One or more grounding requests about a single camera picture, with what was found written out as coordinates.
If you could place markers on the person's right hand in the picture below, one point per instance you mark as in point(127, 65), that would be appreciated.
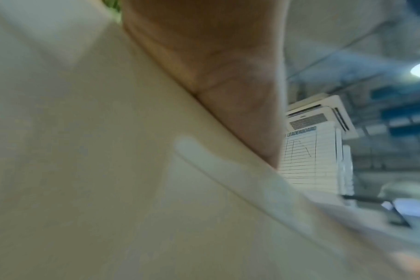
point(416, 266)

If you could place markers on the person's left hand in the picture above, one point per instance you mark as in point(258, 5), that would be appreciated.
point(210, 54)

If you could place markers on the white sheets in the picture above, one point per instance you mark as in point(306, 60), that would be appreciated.
point(203, 156)

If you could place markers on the artificial green hedge panel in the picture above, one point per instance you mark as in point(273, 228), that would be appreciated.
point(111, 4)

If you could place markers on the white ceiling air conditioner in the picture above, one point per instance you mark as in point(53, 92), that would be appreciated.
point(338, 109)

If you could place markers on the white lined board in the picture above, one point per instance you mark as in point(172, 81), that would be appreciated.
point(310, 164)

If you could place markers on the black metal shelf frame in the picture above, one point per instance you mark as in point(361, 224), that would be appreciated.
point(400, 218)

